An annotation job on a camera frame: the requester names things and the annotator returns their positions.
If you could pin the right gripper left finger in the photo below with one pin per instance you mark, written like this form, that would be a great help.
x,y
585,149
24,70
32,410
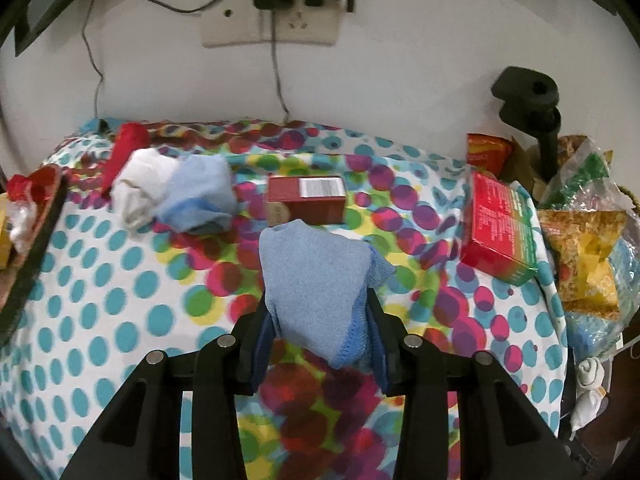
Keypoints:
x,y
137,434

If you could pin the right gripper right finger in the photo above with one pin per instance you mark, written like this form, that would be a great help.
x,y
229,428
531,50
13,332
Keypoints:
x,y
502,436

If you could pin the yellow medicine box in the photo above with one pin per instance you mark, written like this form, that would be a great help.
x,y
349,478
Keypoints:
x,y
5,242

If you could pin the light blue sock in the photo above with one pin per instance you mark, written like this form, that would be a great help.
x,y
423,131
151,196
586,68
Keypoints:
x,y
316,286
200,198

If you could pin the clear plastic bag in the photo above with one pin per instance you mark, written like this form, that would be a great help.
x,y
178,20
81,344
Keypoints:
x,y
22,218

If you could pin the red sock with gold print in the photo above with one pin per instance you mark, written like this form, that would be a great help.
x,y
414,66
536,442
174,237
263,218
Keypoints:
x,y
37,187

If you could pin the small white sock bundle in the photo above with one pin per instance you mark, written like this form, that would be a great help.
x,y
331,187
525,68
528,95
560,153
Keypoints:
x,y
590,393

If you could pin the blue plastic bag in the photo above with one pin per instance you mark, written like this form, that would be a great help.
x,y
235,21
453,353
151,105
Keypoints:
x,y
593,337

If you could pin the polka dot table cloth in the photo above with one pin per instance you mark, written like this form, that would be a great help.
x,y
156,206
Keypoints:
x,y
105,297

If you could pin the red green flat box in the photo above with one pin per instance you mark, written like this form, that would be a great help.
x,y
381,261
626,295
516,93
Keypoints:
x,y
498,234

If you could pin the yellow snack bag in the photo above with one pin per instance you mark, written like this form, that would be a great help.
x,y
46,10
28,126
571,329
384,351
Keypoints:
x,y
581,242

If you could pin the green clear snack bag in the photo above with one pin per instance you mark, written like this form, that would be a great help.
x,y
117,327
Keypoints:
x,y
584,181

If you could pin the red round tray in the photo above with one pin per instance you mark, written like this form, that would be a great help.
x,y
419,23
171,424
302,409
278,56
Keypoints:
x,y
19,278

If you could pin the red snack packet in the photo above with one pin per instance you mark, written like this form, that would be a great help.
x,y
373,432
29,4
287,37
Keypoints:
x,y
487,153

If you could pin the dark red barcode box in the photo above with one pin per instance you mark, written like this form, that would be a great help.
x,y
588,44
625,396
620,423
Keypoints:
x,y
314,200

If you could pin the black clamp stand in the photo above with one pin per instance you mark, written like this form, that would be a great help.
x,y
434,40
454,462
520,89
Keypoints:
x,y
530,104

